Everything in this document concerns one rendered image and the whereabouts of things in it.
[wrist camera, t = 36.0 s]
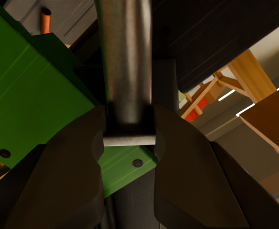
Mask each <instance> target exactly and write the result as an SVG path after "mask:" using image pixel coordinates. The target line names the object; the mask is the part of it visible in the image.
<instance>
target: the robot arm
mask: <svg viewBox="0 0 279 229"><path fill-rule="evenodd" d="M151 128H153V130H154V131H155V132H156V141H155V152H156V153H157V154H158V156H159V158H160V159H161V160H160V161H159V162H158V164H157V165H156V172H155V183H154V216H155V218H156V220H157V221H158V222H159V223H161V224H162V225H163V226H165V227H166V228H167V229H279V203H278V202H277V201H276V200H275V199H274V198H273V196H272V195H271V194H270V193H269V192H268V191H267V190H266V189H265V188H264V187H263V186H262V185H261V184H260V183H259V182H258V181H257V180H256V179H255V178H254V177H253V176H252V175H251V174H250V173H249V172H248V171H247V170H246V169H245V168H244V167H243V166H242V165H240V164H239V163H238V162H237V161H236V160H235V159H234V158H233V157H232V156H231V155H230V154H229V153H228V152H227V151H226V150H225V149H224V148H223V147H222V146H221V145H220V144H219V143H218V142H217V141H210V140H209V139H208V138H207V137H206V136H205V135H204V134H203V133H201V132H200V131H199V130H198V129H197V128H196V127H194V126H193V125H192V124H190V123H189V122H187V121H186V120H185V119H183V118H181V117H180V116H178V115H177V114H175V113H173V112H172V111H170V110H168V109H167V108H165V107H164V106H162V105H160V104H156V105H151ZM107 129H109V114H108V106H106V105H98V106H97V107H95V108H93V109H91V110H90V111H88V112H86V113H85V114H83V115H82V116H80V117H78V118H77V119H75V120H74V121H72V122H70V123H69V124H67V125H66V126H65V127H63V128H62V129H61V130H60V131H58V132H57V133H56V134H55V135H54V136H53V137H52V138H51V139H50V140H49V141H48V142H47V143H46V144H38V145H37V146H36V147H35V148H34V149H33V150H32V151H30V152H29V153H28V154H27V155H26V156H25V157H24V158H23V159H22V160H21V161H20V162H19V163H18V164H17V165H15V166H14V167H13V168H12V169H11V170H10V171H9V172H8V173H7V174H6V175H5V176H4V177H3V178H1V179H0V229H93V228H94V227H95V226H97V225H98V224H99V223H100V222H101V220H102V218H103V215H104V188H103V181H102V175H101V167H100V165H99V164H98V163H97V162H98V160H99V158H100V157H101V156H102V154H103V153H104V143H103V134H104V133H105V131H106V130H107Z"/></svg>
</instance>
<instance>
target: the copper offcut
mask: <svg viewBox="0 0 279 229"><path fill-rule="evenodd" d="M50 26H51V11H50V10H49V9H47V8H43V9H42V11H41V34H46V33H49V32H50Z"/></svg>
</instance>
